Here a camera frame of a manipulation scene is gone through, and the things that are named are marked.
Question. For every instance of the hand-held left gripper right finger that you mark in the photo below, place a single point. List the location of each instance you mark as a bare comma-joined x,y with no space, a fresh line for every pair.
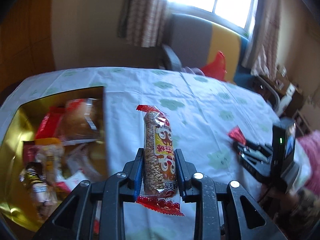
180,173

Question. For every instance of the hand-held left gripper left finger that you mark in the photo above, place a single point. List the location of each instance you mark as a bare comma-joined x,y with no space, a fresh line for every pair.
138,173

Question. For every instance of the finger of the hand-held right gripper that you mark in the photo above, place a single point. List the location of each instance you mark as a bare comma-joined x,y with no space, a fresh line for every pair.
255,147
255,167

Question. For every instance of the small red foil packet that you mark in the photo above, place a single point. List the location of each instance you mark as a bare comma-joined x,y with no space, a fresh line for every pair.
237,135

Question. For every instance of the grain bar packet red ends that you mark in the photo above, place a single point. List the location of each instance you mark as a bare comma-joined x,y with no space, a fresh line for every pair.
156,160

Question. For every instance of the white printed snack packet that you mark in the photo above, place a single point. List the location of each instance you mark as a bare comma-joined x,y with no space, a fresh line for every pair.
83,160

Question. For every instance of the yellow clear cake packet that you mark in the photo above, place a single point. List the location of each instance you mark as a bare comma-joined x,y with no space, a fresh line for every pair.
50,155

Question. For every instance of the large red foil packet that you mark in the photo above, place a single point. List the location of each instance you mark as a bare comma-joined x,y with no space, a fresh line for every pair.
48,122

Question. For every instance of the black and yellow snack packet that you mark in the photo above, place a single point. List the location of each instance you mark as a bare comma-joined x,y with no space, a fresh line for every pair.
33,180

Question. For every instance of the maroon box with gold inside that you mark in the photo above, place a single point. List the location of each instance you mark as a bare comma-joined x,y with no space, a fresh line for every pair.
15,130

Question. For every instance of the person's right forearm pink sleeve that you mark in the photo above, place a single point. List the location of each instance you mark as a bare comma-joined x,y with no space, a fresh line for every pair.
308,162

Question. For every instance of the cardboard box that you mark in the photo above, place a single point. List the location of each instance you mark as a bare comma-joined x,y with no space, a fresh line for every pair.
287,85

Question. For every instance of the red plastic bag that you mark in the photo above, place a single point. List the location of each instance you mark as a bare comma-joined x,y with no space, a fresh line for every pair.
215,67

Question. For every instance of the beige patterned curtain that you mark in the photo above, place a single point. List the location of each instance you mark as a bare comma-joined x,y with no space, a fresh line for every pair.
142,12
265,30

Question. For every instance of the grey yellow blue sofa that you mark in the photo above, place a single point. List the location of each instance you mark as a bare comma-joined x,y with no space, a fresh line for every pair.
190,37

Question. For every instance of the brown wooden wardrobe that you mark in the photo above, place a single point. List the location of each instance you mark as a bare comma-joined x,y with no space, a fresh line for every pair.
25,30

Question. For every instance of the grey metal chair frame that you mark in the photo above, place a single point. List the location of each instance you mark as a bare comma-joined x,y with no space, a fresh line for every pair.
271,95

